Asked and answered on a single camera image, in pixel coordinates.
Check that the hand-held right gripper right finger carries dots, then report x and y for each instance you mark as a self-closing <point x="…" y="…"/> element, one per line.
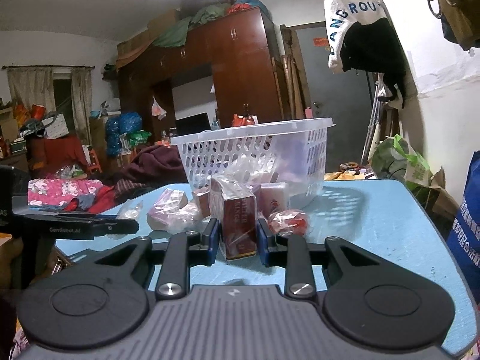
<point x="263" y="242"/>

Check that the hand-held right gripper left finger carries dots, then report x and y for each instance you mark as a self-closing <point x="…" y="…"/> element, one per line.
<point x="213" y="240"/>

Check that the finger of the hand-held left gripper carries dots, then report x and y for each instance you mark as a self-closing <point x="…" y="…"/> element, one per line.
<point x="86" y="216"/>
<point x="116" y="228"/>

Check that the white plastic basket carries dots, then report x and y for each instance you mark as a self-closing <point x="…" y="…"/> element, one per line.
<point x="300" y="146"/>

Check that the clear plastic bag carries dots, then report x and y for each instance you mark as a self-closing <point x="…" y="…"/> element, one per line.
<point x="129" y="210"/>

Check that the red ball in plastic wrap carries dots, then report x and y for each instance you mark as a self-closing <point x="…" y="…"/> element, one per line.
<point x="288" y="223"/>

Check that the pink floral cloth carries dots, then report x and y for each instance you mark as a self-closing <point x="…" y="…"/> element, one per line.
<point x="60" y="193"/>

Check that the small brown box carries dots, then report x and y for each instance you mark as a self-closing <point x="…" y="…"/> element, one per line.
<point x="201" y="202"/>

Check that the pink box red logo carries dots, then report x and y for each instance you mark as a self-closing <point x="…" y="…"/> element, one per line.
<point x="274" y="200"/>

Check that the pink packet in plastic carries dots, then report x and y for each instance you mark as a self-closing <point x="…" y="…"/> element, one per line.
<point x="168" y="210"/>

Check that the red plastic stool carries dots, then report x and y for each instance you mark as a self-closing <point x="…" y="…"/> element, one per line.
<point x="95" y="161"/>

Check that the red covered chair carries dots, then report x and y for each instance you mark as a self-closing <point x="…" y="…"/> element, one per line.
<point x="60" y="153"/>

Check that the maroon cloth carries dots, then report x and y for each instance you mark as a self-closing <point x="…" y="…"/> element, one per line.
<point x="157" y="165"/>

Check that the blue mesh bags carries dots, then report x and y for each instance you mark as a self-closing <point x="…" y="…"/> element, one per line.
<point x="123" y="131"/>

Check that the green plastic basket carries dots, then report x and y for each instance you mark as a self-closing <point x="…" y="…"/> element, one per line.
<point x="139" y="138"/>

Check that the white patterned gift box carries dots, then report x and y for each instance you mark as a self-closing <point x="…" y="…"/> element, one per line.
<point x="55" y="126"/>

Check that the patterned curtain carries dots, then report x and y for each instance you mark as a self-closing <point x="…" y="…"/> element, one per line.
<point x="81" y="105"/>
<point x="30" y="88"/>

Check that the black monitor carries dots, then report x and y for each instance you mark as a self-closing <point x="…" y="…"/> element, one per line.
<point x="193" y="123"/>

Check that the orange bag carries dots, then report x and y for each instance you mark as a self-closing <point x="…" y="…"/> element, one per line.
<point x="245" y="120"/>

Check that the white hanging plastic bag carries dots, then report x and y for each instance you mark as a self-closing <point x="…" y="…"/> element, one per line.
<point x="158" y="108"/>

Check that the grey door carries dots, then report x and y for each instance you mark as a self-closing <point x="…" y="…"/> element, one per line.
<point x="337" y="120"/>

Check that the green and white bag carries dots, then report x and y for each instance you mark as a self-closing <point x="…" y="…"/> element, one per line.
<point x="397" y="161"/>

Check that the metal crutches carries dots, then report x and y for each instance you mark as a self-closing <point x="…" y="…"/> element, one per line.
<point x="373" y="127"/>

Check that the wooden planks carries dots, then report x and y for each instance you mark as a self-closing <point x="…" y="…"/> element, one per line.
<point x="296" y="75"/>

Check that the brown wooden wardrobe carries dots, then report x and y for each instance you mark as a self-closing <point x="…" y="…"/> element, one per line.
<point x="243" y="71"/>

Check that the cardboard boxes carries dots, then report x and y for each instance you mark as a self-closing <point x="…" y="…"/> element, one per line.
<point x="138" y="41"/>

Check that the brown paper bag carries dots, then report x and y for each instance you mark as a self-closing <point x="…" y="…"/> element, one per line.
<point x="444" y="198"/>

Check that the blue printed tote bag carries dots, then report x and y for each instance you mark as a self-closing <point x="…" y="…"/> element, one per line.
<point x="467" y="232"/>

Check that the green cloth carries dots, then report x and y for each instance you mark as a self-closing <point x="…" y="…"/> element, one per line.
<point x="187" y="26"/>

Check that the white and black hanging garment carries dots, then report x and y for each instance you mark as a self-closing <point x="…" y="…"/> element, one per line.
<point x="348" y="11"/>

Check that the olive hanging bag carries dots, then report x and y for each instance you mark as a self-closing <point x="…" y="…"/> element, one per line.
<point x="463" y="11"/>

